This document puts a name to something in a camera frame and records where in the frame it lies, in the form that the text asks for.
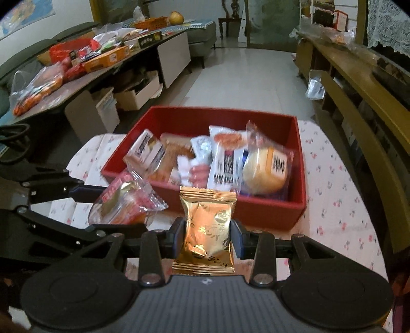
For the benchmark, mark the orange bread packet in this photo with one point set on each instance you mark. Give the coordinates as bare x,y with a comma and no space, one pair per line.
173,150

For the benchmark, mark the clear sausage packet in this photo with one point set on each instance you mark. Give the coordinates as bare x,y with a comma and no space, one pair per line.
198,173

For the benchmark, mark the black yellow box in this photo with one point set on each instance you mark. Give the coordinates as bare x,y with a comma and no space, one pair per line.
150,40

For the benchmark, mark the green sofa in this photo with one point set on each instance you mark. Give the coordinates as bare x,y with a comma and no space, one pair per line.
25,54

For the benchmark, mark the round yellow pomelo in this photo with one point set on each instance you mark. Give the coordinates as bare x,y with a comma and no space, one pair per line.
176,18

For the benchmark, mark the orange cardboard box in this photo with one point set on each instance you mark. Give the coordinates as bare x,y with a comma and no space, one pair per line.
105,59

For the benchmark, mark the white orange snack packet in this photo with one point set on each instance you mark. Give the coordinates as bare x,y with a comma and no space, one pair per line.
224,160

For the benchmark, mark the bag of orange snacks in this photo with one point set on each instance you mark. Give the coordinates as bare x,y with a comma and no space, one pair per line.
35,89

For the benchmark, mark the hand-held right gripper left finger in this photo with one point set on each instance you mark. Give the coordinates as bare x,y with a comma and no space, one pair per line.
177,238

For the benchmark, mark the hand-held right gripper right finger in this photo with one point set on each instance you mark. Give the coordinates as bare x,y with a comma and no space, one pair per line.
237,238

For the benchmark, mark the gold snack packet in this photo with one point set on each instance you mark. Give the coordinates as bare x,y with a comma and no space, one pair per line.
205,230

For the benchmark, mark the wall map poster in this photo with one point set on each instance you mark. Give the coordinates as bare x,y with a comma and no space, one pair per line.
19,16

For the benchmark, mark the white lace cloth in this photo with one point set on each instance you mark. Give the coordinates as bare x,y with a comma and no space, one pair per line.
390,25

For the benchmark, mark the dark brown box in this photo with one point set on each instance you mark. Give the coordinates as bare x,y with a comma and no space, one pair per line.
323,14

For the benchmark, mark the red snack packet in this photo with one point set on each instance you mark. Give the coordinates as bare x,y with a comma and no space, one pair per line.
121,198

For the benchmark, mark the small white barcode packet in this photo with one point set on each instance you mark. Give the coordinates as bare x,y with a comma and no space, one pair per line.
145,150

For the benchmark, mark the orange basket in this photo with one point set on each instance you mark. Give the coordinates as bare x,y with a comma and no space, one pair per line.
150,24

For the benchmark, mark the clear plastic bags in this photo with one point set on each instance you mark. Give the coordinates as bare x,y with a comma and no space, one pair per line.
336,38

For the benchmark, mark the red cardboard box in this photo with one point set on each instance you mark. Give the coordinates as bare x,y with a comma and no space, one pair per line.
266,208

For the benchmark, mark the red gift box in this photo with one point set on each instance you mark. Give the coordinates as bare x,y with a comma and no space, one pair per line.
340,20

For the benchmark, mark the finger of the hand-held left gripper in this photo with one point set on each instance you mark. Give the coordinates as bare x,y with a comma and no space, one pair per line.
64,222
83,193

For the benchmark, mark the red plastic bag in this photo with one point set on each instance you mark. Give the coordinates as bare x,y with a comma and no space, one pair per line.
70,49

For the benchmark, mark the grey sofa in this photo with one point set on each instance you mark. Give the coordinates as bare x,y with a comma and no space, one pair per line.
201,41

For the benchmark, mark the blue white snack packet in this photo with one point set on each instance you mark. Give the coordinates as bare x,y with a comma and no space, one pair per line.
201,149

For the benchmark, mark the cherry print tablecloth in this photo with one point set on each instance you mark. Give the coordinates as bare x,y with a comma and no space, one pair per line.
336,208

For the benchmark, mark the wooden chair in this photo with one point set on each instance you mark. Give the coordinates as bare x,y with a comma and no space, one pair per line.
230,20

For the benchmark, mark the wooden television cabinet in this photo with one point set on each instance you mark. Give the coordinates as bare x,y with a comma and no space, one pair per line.
368,96

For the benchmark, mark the bun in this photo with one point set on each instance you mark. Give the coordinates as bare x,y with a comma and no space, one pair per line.
262,173

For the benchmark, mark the white leaning board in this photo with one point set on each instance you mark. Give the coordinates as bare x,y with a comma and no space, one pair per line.
244,28

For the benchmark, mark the dark coffee table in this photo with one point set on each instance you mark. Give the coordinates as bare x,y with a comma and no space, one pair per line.
173,54

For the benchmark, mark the white storage box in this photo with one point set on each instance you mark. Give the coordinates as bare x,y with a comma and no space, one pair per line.
137,96

